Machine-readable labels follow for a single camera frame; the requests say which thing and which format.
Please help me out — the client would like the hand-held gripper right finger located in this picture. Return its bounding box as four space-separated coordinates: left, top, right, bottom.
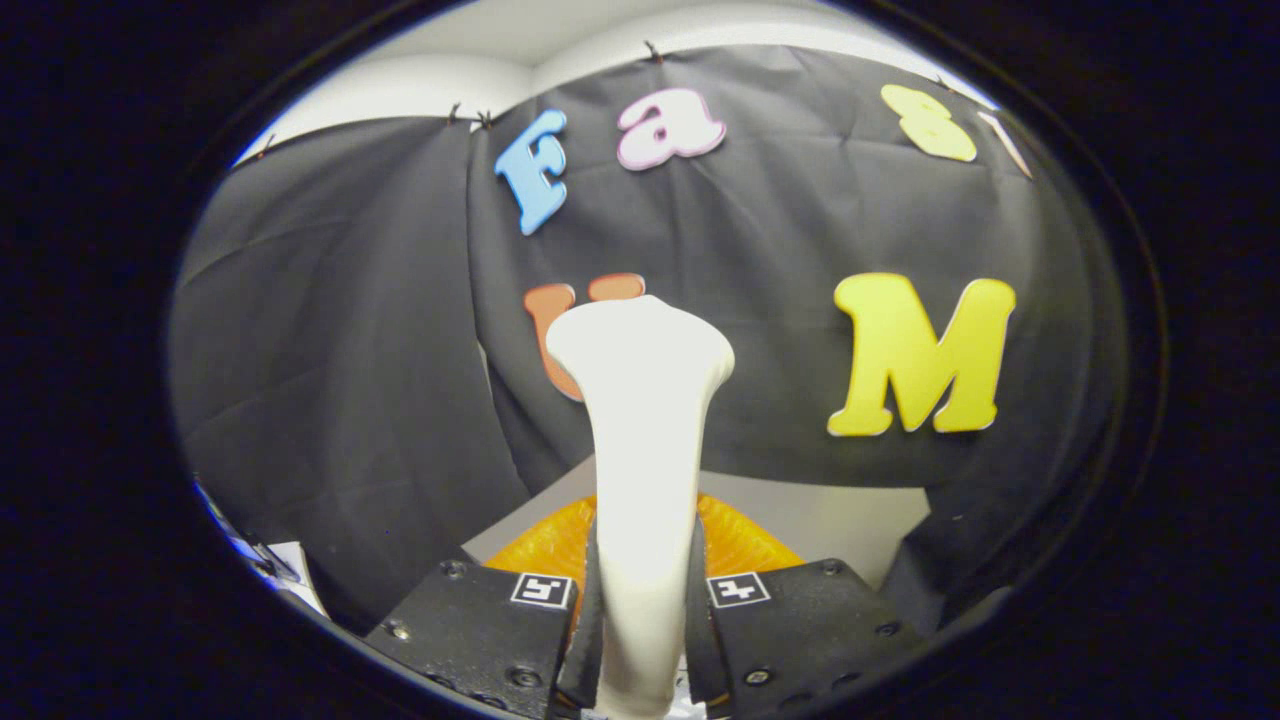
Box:
685 493 926 717

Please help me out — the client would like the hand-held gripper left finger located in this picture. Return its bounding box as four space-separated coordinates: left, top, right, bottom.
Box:
365 495 607 720

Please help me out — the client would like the white garment steamer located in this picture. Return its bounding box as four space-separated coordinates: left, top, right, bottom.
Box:
545 295 736 720

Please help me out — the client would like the black backdrop cloth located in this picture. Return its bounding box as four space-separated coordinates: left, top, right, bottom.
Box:
165 45 1126 638

